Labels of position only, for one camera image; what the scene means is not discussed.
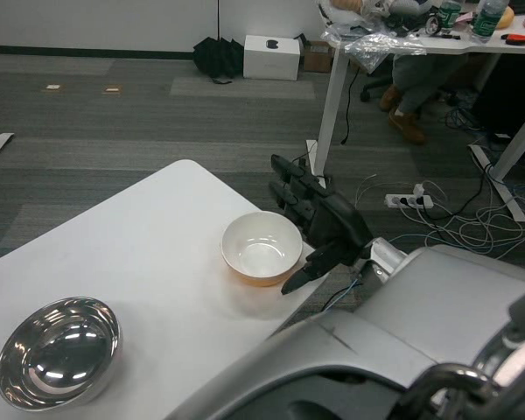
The white and orange plastic bowl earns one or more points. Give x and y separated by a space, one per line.
262 245

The seated person grey trousers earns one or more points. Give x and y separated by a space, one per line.
420 74

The small green-labelled bottle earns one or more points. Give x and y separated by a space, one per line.
450 15

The long white power strip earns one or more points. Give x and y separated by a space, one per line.
409 201

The yellow round bread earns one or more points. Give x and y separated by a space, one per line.
506 18

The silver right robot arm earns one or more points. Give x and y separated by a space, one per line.
442 297

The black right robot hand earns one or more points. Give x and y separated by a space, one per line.
332 227

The brown cardboard box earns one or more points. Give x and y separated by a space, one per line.
317 57

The orange hand tool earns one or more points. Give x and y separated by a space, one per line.
520 39

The black chair base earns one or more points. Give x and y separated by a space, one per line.
374 87

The white cluttered desk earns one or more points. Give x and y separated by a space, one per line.
332 100

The large green-labelled bottle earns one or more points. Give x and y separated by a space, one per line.
487 19

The black folded umbrella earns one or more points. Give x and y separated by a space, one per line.
219 57

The clear plastic bag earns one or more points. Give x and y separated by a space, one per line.
376 46

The white cardboard product box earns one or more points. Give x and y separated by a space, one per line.
271 61

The tan floor socket plate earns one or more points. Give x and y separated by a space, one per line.
112 89

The white floor socket plate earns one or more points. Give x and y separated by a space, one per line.
53 87

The shiny steel bowl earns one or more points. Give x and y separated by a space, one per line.
57 350

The black under-desk cabinet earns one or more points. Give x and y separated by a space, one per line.
507 96

